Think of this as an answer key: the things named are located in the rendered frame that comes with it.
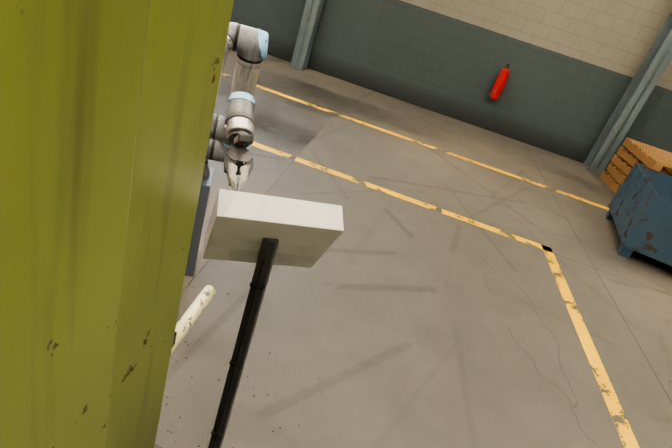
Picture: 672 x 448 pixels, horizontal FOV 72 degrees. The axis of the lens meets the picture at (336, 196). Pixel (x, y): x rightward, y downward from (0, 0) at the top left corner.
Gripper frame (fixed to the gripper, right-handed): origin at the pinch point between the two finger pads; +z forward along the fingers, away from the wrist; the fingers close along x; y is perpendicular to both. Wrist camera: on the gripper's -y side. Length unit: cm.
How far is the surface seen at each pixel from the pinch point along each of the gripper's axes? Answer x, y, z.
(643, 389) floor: -278, 105, 42
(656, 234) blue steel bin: -430, 148, -105
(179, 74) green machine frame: 20, -63, 20
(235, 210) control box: 2.5, -15.7, 16.9
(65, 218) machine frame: 26, -79, 55
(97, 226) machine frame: 24, -75, 53
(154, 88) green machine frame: 22, -65, 26
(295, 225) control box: -13.3, -15.5, 19.0
